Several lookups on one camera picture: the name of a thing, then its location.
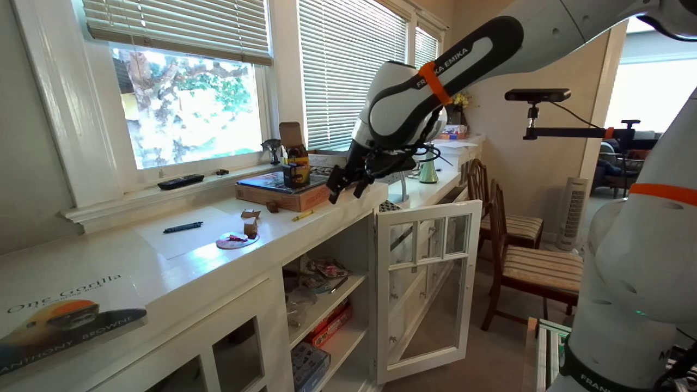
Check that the brown card in cup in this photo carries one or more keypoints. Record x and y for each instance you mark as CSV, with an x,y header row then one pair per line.
x,y
293,133

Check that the white tower fan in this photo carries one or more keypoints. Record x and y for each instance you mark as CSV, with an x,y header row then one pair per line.
x,y
573,210

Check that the small dark sill item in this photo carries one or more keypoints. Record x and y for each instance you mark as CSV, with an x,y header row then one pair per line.
x,y
220,173

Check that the black camera boom stand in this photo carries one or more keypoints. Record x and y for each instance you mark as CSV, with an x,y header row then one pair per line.
x,y
573,133

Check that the black marker pen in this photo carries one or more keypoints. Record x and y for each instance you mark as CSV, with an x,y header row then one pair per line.
x,y
184,226

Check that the bird cover book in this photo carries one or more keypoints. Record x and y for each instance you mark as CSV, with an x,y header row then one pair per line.
x,y
66,322

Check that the orange items on counter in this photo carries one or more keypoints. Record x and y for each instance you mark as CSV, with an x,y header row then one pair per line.
x,y
232,241

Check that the teal cup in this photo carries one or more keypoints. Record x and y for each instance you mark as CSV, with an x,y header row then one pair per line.
x,y
428,173

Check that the grey slatted window blind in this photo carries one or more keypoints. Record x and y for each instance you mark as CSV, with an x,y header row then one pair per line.
x,y
349,65
181,25
428,46

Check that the black remote control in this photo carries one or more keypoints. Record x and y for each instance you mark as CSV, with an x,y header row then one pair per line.
x,y
180,182

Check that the dark hardcover book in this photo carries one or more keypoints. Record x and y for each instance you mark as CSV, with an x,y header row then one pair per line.
x,y
274,182

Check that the white wooden cupboard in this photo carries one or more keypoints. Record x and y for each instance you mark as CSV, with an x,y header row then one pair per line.
x,y
181,269

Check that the potted yellow flowers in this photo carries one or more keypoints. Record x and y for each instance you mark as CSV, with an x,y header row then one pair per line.
x,y
459,116

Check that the yellow crayon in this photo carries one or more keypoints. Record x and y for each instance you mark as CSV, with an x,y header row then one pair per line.
x,y
304,214

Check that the brown wooden chair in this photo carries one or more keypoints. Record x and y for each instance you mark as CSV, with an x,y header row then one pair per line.
x,y
536,269
520,228

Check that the small brown item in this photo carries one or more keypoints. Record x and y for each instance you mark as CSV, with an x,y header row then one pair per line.
x,y
252,223

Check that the blue printed toy box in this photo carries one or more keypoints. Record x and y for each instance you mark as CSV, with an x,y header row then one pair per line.
x,y
308,366

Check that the white framed window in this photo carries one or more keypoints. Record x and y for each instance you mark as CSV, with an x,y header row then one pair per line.
x,y
188,109

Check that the white glass pane cupboard door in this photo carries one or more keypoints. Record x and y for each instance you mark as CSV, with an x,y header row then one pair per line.
x,y
274,333
385,289

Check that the flat red orange box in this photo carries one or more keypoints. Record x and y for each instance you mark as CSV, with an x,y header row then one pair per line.
x,y
330,326

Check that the flat brown cardboard box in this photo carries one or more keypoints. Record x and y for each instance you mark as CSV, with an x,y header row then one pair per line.
x,y
287,197

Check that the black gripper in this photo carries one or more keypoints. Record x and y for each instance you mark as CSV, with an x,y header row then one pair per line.
x,y
383,162

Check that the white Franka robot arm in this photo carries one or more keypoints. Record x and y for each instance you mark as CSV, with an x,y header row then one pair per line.
x,y
638,289

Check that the black stereo camera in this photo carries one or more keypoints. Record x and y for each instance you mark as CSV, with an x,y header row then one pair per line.
x,y
536,93

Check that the black metal desk gadget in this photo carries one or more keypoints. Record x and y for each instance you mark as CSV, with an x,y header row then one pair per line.
x,y
274,150

